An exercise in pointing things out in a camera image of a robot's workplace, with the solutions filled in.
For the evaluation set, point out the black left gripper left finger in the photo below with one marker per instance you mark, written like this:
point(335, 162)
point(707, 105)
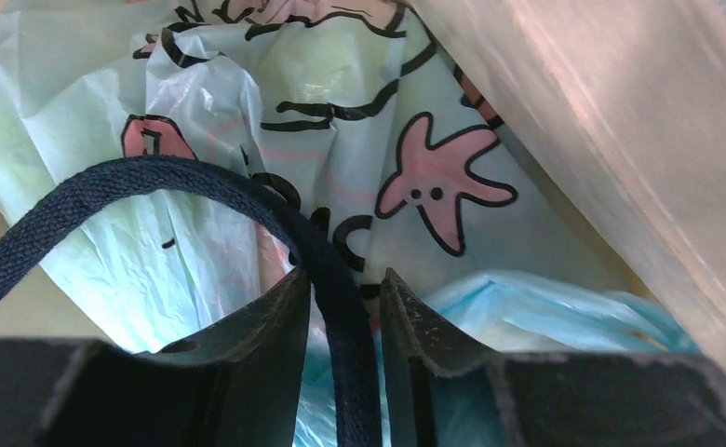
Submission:
point(240, 377)

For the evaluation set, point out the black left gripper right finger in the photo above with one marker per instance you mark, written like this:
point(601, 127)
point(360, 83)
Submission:
point(426, 359)

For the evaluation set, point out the beige canvas tote bag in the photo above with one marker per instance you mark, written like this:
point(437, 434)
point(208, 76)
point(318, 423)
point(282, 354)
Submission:
point(616, 111)

